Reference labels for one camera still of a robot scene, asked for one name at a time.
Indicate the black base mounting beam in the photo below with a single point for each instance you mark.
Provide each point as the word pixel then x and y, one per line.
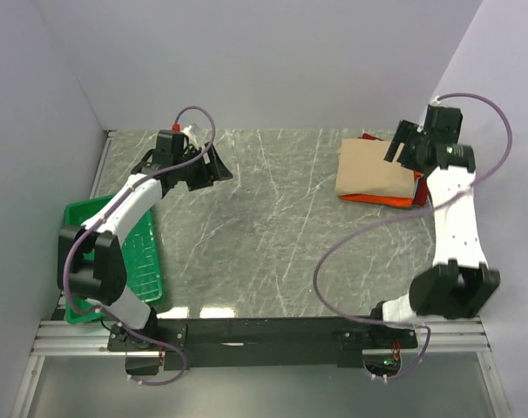
pixel 239 342

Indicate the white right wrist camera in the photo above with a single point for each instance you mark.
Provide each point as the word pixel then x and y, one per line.
pixel 435 102

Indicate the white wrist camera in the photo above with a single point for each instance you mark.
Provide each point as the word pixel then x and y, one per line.
pixel 435 102
pixel 187 130

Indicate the aluminium frame rail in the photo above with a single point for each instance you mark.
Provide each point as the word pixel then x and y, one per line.
pixel 57 338

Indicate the dark red folded t shirt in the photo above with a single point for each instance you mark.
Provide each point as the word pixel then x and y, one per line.
pixel 421 196

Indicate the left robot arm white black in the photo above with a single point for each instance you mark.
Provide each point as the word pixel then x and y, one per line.
pixel 139 194

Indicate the green plastic tray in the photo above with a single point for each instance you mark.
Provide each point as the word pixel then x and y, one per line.
pixel 142 261

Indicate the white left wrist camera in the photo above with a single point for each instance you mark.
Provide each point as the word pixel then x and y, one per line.
pixel 187 130

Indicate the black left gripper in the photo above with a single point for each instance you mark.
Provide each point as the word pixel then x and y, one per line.
pixel 210 172

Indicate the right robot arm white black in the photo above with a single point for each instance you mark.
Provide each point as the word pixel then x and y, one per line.
pixel 460 280

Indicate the beige t shirt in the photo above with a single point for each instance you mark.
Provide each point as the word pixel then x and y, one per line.
pixel 364 176

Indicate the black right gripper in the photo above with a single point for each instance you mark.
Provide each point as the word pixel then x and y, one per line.
pixel 407 131

